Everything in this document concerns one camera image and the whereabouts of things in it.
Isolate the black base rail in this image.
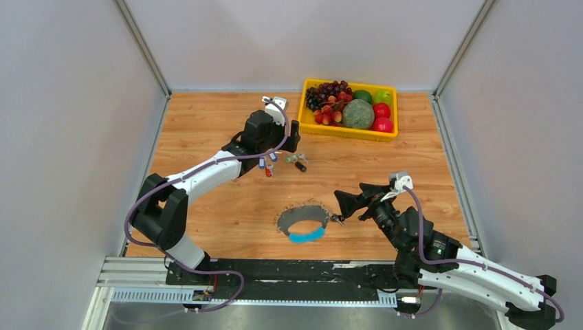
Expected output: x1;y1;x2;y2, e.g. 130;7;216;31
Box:
166;258;418;302

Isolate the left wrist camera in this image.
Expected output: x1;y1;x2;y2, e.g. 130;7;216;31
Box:
262;96;289;126

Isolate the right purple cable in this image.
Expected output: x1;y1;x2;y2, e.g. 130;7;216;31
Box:
403;186;566;325

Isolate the metal key organizer blue handle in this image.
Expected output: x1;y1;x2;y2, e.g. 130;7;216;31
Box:
275;201;333;244

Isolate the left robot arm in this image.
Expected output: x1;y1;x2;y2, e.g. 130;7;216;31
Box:
123;110;300;285

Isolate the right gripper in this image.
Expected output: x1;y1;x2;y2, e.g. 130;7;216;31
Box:
333;184;404;254

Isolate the red apple upper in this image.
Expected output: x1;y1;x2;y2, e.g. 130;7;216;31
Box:
373;102;391;118

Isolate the cherry cluster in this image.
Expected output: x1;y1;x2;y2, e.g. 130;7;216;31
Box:
308;91;353;126

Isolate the red apple lower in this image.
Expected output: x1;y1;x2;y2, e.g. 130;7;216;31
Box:
371;117;394;133

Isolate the purple cable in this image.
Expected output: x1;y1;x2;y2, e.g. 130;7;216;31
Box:
124;100;292;313
403;186;566;325

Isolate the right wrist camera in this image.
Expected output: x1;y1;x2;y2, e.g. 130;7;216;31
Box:
381;170;414;201

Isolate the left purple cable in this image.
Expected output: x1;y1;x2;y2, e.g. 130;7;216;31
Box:
124;100;292;313

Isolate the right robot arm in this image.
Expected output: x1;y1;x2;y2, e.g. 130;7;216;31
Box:
334;177;565;329

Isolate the green apple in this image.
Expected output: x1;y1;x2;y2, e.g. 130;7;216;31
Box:
373;89;394;105

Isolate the cantaloupe melon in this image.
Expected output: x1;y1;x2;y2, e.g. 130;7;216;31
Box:
342;99;375;129

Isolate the red apple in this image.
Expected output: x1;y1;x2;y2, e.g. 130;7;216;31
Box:
371;117;394;133
373;102;391;118

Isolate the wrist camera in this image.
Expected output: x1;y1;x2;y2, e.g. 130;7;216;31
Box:
262;96;289;126
381;170;414;201

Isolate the dark green lime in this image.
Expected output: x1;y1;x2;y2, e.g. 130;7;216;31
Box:
352;89;373;105

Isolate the green key tag with key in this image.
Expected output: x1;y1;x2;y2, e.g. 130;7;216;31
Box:
285;153;309;163

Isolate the dark grape bunch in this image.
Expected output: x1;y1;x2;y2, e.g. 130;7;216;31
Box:
305;80;353;111

